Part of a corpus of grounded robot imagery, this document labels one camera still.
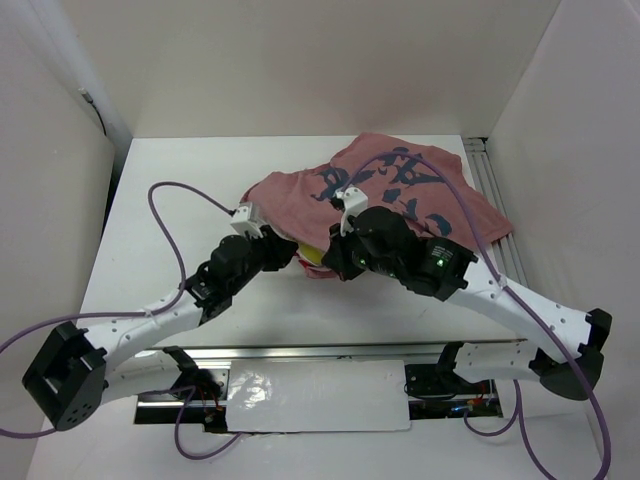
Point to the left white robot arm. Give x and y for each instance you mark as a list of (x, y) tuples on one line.
[(74, 370)]

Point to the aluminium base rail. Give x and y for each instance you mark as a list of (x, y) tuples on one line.
[(430, 396)]

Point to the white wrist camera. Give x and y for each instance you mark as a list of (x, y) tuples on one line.
[(350, 202), (246, 221)]

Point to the cream yellow pillow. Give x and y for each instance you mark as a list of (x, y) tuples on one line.
[(310, 254)]

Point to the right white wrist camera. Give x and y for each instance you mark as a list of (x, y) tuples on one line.
[(350, 202)]

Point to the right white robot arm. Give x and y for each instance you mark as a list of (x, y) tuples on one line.
[(557, 346)]

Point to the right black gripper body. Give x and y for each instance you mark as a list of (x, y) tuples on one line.
[(351, 258)]

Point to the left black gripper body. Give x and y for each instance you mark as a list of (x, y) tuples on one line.
[(265, 255)]

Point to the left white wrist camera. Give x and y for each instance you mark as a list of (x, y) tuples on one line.
[(246, 221)]

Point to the white cover plate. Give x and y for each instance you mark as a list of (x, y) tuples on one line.
[(317, 396)]

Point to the aluminium side frame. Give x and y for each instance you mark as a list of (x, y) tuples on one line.
[(504, 250)]

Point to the red printed pillowcase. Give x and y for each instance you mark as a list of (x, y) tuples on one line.
[(425, 184)]

